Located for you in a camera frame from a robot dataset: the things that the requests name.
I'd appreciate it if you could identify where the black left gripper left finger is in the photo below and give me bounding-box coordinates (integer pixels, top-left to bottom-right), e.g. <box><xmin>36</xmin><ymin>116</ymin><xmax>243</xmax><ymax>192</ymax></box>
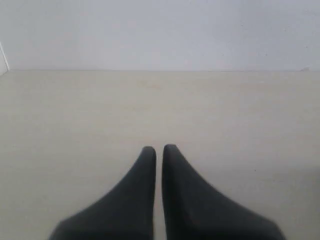
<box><xmin>49</xmin><ymin>146</ymin><xmax>156</xmax><ymax>240</ymax></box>

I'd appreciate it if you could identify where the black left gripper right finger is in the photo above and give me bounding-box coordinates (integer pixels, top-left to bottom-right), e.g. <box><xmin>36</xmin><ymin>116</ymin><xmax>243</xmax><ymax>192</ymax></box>
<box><xmin>161</xmin><ymin>144</ymin><xmax>285</xmax><ymax>240</ymax></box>

